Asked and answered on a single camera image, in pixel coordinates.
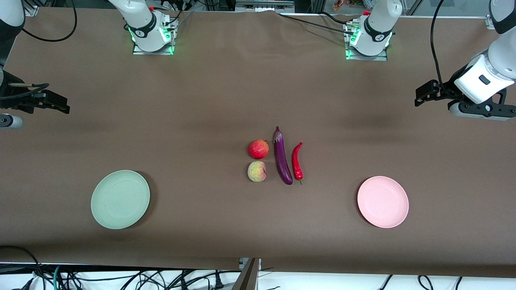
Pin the red round fruit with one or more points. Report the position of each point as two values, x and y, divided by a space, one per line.
258 149

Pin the pale green plate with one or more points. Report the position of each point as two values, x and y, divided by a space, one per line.
120 199

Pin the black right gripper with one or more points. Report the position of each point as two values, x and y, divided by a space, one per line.
15 99

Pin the red chili pepper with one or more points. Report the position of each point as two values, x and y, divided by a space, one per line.
297 161

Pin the yellow pink peach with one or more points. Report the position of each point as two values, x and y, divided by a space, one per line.
256 171

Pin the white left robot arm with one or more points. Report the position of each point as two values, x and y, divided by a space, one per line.
379 24

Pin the long purple eggplant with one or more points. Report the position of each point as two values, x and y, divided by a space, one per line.
282 157

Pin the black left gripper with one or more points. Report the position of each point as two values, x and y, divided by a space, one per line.
446 91

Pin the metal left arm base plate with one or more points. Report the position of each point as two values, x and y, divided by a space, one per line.
367 58

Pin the brown table cover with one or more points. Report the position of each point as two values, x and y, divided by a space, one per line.
221 100

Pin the orange objects behind table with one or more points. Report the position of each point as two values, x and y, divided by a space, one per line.
338 5

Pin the aluminium corner profile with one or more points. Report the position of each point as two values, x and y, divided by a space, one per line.
489 22
31 10

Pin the grey support beam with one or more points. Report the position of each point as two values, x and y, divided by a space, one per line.
248 278

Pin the pink plate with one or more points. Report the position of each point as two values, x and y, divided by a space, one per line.
383 202

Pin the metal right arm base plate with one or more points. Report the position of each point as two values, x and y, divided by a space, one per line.
153 52

